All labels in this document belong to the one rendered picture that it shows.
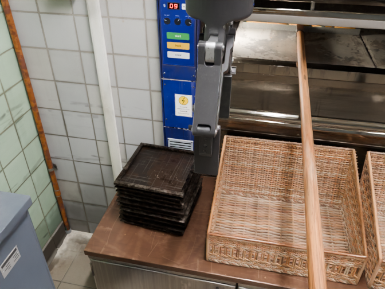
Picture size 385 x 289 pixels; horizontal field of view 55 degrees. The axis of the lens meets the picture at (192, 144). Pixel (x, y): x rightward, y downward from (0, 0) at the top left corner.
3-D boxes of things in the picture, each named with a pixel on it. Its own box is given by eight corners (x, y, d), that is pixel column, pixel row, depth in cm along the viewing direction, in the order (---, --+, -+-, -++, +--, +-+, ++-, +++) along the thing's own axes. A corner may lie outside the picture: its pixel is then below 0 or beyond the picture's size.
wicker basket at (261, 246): (220, 180, 179) (223, 132, 163) (341, 196, 170) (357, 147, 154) (203, 262, 140) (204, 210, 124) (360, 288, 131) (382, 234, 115)
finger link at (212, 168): (220, 125, 42) (220, 128, 42) (218, 172, 46) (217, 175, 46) (195, 122, 43) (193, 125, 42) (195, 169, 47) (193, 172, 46)
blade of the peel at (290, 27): (358, 35, 173) (360, 29, 171) (242, 27, 182) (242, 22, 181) (349, 14, 202) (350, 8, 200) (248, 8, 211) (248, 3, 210)
